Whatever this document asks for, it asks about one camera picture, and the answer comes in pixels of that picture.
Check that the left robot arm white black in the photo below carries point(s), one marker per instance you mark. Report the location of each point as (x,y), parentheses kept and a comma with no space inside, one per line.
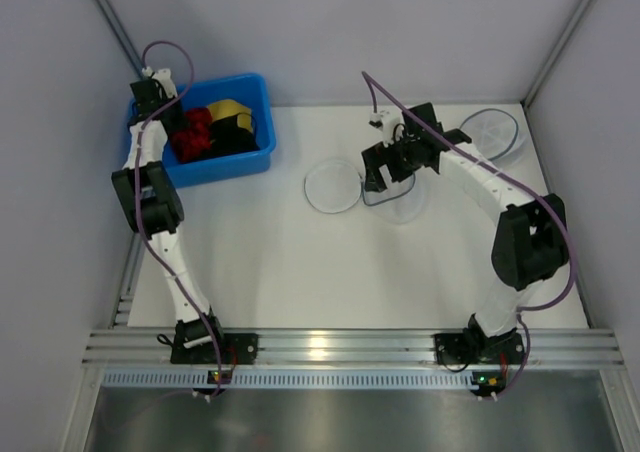
(153,210)

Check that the yellow garment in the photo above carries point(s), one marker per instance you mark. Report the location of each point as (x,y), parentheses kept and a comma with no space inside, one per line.
(229,108)

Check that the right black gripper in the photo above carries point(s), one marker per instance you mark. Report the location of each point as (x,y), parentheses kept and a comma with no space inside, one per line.
(379,159)

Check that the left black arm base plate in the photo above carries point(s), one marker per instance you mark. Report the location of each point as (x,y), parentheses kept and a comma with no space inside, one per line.
(234,349)

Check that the slotted grey cable duct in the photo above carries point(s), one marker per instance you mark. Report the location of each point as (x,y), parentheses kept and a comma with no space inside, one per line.
(301,379)

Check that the black garment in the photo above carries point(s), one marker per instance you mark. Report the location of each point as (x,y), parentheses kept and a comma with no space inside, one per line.
(231,136)

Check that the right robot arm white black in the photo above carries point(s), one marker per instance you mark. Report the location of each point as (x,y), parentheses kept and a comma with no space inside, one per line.
(528,246)

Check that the aluminium frame rail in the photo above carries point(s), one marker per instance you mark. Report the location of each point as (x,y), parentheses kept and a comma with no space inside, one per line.
(551,349)

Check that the red lace bra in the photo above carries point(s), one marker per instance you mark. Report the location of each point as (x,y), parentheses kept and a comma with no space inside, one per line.
(193,142)

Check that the blue plastic bin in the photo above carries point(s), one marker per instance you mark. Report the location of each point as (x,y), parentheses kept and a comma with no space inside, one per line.
(249,90)

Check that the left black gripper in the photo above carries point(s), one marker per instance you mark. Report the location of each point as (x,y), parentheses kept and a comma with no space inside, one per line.
(173,117)

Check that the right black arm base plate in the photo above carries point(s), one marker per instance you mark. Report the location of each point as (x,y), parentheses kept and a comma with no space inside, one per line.
(472,347)

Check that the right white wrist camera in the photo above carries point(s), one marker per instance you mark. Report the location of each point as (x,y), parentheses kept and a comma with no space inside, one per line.
(386,123)

